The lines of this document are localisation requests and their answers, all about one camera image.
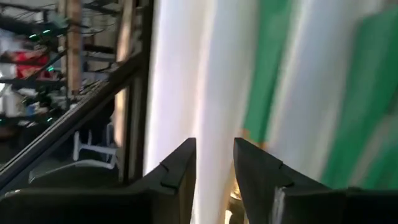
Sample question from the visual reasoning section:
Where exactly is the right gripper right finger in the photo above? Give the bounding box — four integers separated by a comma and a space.
233, 138, 330, 224

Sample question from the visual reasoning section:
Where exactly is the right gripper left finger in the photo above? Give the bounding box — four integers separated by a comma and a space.
130, 138, 197, 224

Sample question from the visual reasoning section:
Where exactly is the gold spoon green handle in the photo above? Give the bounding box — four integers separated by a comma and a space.
228, 179, 248, 224

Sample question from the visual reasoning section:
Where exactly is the white cutlery tray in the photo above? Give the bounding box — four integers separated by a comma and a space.
144, 0, 398, 224

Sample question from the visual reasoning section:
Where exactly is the gold fork green handle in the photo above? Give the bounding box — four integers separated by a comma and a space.
320, 7, 398, 191

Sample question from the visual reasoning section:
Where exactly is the red plastic bin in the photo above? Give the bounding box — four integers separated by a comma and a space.
0, 50, 50, 79

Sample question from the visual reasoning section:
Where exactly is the white stool frame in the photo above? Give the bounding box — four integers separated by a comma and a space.
72, 129, 118, 171

